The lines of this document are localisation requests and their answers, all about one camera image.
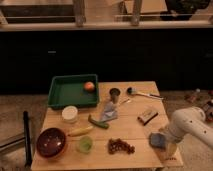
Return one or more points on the black pole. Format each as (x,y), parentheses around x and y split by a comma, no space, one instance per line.
(27,139)

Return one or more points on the small green cup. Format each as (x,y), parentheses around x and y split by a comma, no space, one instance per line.
(85,144)

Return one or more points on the brown wooden block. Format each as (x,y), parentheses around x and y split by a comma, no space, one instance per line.
(147,116)

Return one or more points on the bunch of dark grapes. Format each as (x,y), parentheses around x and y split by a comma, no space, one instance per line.
(115,145)

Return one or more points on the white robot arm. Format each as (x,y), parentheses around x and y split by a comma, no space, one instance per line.
(187,121)

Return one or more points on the dark metal cup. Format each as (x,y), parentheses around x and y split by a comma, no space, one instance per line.
(114,95)

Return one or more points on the blue grey cloth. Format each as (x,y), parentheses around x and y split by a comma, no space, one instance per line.
(109,112)

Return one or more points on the dark red bowl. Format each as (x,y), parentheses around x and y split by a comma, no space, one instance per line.
(51,142)

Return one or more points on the orange peach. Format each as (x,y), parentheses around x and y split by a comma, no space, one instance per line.
(89,86)

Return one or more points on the black dish brush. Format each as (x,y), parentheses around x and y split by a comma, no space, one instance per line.
(132,91)

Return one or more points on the blue sponge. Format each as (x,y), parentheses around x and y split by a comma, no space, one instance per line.
(157,140)

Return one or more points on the yellow banana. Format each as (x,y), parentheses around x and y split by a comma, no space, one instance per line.
(80,131)

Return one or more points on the green plastic tray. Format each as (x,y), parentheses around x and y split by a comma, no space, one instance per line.
(69,90)

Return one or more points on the green cucumber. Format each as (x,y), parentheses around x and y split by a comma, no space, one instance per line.
(100,124)

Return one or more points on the yellow wooden gripper finger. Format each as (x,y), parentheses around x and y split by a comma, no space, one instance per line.
(171,149)

